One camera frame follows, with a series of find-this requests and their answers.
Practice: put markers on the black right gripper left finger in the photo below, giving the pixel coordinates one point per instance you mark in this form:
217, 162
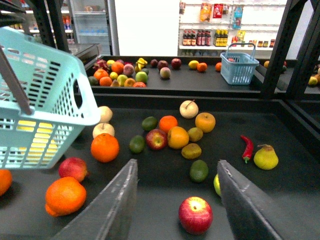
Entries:
109, 215

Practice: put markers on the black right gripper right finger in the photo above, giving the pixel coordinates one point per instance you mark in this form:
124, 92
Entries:
249, 209

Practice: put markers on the light blue shopping basket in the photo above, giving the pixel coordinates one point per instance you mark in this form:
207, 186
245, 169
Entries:
59, 93

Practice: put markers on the pile of fruits far shelf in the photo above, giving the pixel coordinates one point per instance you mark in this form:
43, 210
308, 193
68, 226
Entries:
117, 73

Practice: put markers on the green apple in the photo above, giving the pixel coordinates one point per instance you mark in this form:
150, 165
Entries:
216, 185

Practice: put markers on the orange tangerine front right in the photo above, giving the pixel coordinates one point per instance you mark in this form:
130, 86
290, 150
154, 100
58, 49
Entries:
64, 196

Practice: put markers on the red apple front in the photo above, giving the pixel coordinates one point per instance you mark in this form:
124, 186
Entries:
195, 215

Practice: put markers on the yellow green pear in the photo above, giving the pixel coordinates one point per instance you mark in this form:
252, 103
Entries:
266, 158

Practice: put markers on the red chili pepper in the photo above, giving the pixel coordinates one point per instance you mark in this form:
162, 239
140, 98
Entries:
248, 151

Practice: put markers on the green avocado near gripper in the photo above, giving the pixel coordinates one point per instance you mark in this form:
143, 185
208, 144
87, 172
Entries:
199, 171

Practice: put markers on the large orange tangerine middle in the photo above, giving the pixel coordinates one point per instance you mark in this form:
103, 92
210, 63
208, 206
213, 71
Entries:
105, 148

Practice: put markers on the green lime lower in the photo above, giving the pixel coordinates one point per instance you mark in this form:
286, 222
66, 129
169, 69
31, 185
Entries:
137, 144

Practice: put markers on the green lime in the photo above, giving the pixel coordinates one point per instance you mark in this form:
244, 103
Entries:
137, 144
149, 123

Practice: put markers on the brown kiwi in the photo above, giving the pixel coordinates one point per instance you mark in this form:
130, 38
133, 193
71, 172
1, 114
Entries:
195, 134
191, 151

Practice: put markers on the cream pear middle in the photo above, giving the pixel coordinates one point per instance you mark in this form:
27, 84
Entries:
103, 128

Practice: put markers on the red yellow apple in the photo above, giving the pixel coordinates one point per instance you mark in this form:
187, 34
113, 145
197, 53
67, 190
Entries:
156, 139

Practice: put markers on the green lime upper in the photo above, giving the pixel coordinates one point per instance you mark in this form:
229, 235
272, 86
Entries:
149, 123

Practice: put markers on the cream pear left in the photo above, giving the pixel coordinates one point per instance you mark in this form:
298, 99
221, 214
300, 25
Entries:
106, 114

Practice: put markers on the yellow orange fruit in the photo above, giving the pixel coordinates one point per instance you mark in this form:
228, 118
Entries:
177, 138

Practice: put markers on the golden yellow apple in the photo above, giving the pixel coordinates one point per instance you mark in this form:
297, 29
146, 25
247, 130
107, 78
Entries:
205, 121

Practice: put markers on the orange tangerine front left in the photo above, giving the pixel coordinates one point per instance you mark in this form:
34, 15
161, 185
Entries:
6, 180

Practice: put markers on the small orange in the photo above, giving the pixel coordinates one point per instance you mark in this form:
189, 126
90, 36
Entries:
167, 122

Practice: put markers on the cream pear with stem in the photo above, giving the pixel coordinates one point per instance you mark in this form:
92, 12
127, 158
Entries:
189, 109

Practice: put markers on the small blue basket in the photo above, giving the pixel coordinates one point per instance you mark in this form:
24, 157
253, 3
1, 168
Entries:
238, 68

